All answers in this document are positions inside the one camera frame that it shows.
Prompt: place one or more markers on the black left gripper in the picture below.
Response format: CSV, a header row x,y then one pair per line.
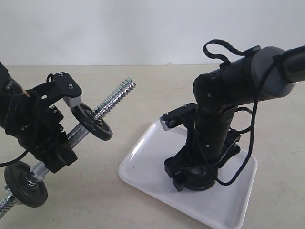
x,y
39,132

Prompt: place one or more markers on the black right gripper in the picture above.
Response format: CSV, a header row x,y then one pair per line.
x,y
206,144

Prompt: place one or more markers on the black weight plate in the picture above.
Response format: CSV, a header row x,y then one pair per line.
x,y
17,177
98,127
200,178

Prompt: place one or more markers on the chrome threaded dumbbell bar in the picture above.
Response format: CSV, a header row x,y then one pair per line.
x,y
39,171

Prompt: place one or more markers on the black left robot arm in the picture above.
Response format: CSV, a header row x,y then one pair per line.
x,y
9,87

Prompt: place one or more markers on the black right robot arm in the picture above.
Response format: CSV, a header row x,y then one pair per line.
x,y
260,74

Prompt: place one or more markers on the white rectangular plastic tray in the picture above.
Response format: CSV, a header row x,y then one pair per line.
x,y
220,207

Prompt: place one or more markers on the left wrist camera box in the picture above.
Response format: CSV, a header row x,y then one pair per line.
x,y
58,86

